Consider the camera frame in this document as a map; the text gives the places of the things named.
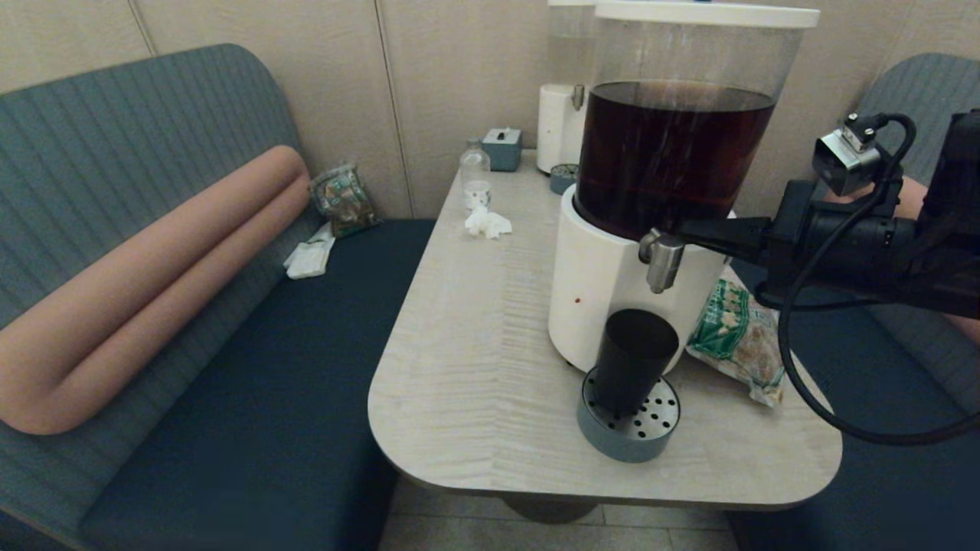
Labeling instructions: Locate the metal dispenser tap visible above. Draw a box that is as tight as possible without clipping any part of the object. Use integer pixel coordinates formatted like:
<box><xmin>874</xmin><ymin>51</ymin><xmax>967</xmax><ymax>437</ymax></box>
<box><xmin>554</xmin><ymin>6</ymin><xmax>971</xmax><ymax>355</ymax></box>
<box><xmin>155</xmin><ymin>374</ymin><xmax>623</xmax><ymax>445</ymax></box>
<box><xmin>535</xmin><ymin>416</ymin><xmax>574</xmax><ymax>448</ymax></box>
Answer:
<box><xmin>639</xmin><ymin>228</ymin><xmax>687</xmax><ymax>295</ymax></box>

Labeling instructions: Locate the black plastic cup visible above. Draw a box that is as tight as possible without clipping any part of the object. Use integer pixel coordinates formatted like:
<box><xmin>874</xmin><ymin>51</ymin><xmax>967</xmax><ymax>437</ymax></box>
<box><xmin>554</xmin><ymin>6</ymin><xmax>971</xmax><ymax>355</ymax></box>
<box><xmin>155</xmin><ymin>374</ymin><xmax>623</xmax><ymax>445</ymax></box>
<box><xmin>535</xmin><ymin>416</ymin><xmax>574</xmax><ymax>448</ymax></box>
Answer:
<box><xmin>593</xmin><ymin>308</ymin><xmax>679</xmax><ymax>419</ymax></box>

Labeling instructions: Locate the green white snack bag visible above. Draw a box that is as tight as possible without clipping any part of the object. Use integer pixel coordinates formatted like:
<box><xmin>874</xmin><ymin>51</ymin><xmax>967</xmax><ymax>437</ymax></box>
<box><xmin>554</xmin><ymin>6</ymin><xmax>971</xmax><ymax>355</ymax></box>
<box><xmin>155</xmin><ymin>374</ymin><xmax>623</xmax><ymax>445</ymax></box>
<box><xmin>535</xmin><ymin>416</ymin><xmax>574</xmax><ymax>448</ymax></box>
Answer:
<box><xmin>685</xmin><ymin>277</ymin><xmax>789</xmax><ymax>407</ymax></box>

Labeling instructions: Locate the large dark tea dispenser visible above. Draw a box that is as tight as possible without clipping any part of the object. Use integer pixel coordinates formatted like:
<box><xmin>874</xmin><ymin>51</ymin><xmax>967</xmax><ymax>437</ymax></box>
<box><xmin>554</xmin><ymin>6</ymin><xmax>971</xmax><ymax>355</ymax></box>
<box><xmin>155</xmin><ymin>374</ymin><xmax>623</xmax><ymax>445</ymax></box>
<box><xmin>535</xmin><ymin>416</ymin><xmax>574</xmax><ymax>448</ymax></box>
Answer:
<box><xmin>547</xmin><ymin>2</ymin><xmax>820</xmax><ymax>374</ymax></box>

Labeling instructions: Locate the round blue perforated drip tray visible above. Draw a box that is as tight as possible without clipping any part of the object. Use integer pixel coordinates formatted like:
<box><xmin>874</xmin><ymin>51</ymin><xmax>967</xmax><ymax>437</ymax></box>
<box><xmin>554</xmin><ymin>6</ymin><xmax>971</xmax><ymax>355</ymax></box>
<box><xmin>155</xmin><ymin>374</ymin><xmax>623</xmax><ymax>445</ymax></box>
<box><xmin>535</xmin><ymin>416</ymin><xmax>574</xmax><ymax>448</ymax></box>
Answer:
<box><xmin>576</xmin><ymin>366</ymin><xmax>681</xmax><ymax>462</ymax></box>

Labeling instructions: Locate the clear liquid dispenser white base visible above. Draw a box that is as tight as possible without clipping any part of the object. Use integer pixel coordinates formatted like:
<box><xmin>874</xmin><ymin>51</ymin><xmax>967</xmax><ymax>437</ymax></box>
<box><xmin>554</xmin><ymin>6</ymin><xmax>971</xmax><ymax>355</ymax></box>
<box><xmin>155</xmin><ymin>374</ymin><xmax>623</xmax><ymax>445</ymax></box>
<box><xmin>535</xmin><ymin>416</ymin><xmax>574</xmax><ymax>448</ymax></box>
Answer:
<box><xmin>536</xmin><ymin>0</ymin><xmax>596</xmax><ymax>174</ymax></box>

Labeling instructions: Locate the blue upholstered bench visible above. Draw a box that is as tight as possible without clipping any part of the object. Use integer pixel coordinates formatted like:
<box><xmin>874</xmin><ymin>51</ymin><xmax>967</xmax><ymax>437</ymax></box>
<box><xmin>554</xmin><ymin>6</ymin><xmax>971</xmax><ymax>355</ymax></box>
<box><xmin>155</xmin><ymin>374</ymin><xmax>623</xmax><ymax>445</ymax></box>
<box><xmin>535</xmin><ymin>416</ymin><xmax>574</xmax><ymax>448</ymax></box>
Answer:
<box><xmin>0</xmin><ymin>44</ymin><xmax>437</xmax><ymax>551</ymax></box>
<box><xmin>724</xmin><ymin>52</ymin><xmax>980</xmax><ymax>551</ymax></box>

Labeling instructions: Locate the blue tissue box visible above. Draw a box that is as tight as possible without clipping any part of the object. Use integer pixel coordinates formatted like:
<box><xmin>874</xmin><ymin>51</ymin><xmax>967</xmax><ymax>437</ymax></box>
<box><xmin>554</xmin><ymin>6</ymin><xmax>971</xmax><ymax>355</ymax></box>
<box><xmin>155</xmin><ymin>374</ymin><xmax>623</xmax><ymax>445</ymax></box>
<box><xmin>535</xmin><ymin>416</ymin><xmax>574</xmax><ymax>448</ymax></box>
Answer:
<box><xmin>482</xmin><ymin>127</ymin><xmax>523</xmax><ymax>172</ymax></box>

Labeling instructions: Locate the crumpled white tissue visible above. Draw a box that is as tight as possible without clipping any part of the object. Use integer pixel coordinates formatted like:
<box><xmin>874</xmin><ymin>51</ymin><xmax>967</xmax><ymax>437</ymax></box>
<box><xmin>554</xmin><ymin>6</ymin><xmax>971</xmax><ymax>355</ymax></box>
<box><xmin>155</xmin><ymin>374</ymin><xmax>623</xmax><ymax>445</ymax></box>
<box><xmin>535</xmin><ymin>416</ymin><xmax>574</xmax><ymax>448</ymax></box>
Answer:
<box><xmin>464</xmin><ymin>205</ymin><xmax>512</xmax><ymax>240</ymax></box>

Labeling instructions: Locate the clear plastic bottle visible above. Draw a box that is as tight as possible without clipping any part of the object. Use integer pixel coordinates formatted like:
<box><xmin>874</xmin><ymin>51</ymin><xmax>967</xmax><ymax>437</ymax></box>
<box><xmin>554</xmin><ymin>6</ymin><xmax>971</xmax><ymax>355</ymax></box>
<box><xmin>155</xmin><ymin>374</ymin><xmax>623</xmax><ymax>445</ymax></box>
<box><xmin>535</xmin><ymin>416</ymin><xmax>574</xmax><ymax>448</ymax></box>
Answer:
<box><xmin>459</xmin><ymin>138</ymin><xmax>492</xmax><ymax>210</ymax></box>

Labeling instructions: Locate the dark printed snack bag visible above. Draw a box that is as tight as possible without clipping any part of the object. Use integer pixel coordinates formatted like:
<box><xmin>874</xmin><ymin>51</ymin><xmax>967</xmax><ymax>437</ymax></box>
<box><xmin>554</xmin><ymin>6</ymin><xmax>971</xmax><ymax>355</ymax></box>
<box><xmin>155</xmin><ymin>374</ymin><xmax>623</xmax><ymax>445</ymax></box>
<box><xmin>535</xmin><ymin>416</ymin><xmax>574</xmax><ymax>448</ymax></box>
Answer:
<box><xmin>308</xmin><ymin>163</ymin><xmax>380</xmax><ymax>237</ymax></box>

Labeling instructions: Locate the white napkin packet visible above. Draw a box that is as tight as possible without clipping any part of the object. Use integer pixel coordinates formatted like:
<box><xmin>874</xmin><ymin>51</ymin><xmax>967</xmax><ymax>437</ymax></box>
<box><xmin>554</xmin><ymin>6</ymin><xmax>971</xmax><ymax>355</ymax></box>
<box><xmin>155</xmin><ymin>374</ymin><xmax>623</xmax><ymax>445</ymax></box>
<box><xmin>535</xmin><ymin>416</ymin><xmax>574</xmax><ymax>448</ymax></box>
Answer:
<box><xmin>283</xmin><ymin>223</ymin><xmax>336</xmax><ymax>279</ymax></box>

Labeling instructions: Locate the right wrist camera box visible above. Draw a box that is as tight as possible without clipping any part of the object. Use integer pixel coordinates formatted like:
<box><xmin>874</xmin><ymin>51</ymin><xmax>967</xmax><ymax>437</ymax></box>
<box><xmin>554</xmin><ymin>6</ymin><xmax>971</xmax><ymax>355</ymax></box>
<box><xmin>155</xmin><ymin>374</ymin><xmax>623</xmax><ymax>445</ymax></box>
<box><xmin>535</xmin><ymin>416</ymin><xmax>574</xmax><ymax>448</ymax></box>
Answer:
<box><xmin>812</xmin><ymin>115</ymin><xmax>889</xmax><ymax>197</ymax></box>

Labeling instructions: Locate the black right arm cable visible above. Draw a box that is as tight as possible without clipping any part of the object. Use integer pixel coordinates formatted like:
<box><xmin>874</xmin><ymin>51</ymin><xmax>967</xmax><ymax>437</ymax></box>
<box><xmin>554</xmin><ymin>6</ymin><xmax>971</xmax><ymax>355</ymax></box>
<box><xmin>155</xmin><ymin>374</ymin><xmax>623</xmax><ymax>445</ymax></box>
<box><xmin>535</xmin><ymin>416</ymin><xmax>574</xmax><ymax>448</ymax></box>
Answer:
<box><xmin>777</xmin><ymin>113</ymin><xmax>980</xmax><ymax>446</ymax></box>

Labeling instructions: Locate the table pedestal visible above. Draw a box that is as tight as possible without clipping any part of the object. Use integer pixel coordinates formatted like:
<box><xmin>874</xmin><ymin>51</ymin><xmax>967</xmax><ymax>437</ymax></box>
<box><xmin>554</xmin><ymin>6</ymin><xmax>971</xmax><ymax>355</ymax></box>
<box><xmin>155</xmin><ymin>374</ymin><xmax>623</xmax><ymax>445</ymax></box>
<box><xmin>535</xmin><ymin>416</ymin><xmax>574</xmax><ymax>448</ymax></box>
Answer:
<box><xmin>499</xmin><ymin>497</ymin><xmax>604</xmax><ymax>526</ymax></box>

